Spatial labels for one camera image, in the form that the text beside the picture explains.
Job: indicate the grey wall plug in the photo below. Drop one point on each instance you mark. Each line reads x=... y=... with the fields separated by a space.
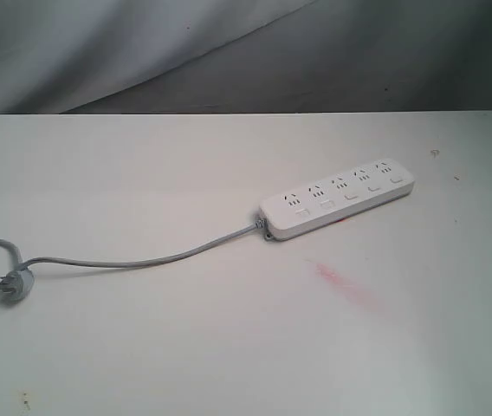
x=16 y=285

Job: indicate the grey backdrop cloth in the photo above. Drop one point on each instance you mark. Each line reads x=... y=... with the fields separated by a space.
x=223 y=57

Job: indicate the white five-socket power strip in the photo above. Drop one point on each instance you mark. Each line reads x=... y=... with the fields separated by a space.
x=325 y=201

